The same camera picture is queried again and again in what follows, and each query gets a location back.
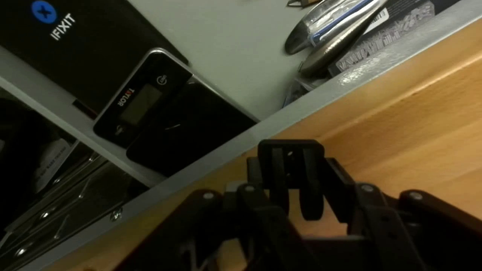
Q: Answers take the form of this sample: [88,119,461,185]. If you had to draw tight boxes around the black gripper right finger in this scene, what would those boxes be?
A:
[324,157,482,271]

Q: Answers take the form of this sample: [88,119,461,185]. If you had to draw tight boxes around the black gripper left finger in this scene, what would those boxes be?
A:
[115,155,323,271]

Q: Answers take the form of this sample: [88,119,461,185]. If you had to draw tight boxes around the black slotted clip object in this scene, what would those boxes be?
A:
[257,138,327,223]

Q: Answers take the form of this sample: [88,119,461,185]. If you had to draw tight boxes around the black digital scale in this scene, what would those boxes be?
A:
[91,47,261,178]

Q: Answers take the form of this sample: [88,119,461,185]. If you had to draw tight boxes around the silver metal hand tool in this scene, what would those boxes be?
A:
[284,0,389,57]
[300,9,404,75]

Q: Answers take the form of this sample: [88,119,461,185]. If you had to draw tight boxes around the black labelled tool pouch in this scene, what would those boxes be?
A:
[329,0,463,78]

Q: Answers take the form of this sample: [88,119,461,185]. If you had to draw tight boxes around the black iFixit tool kit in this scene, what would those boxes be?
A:
[0,0,192,120]

